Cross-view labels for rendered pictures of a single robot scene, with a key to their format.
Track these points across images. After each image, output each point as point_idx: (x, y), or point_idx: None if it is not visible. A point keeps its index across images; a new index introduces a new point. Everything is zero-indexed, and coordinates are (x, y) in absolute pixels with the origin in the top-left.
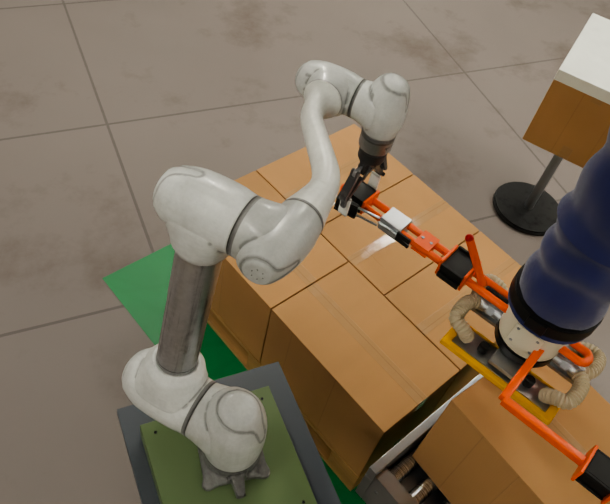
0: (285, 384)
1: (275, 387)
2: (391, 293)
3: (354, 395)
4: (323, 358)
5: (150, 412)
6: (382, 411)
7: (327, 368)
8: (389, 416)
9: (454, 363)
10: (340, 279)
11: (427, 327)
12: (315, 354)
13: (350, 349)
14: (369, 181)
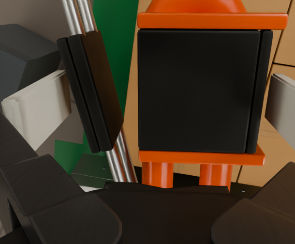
0: (12, 91)
1: None
2: (282, 68)
3: (127, 119)
4: (137, 66)
5: None
6: (134, 150)
7: (130, 78)
8: (135, 158)
9: (240, 175)
10: (256, 0)
11: (264, 130)
12: (134, 55)
13: None
14: (289, 91)
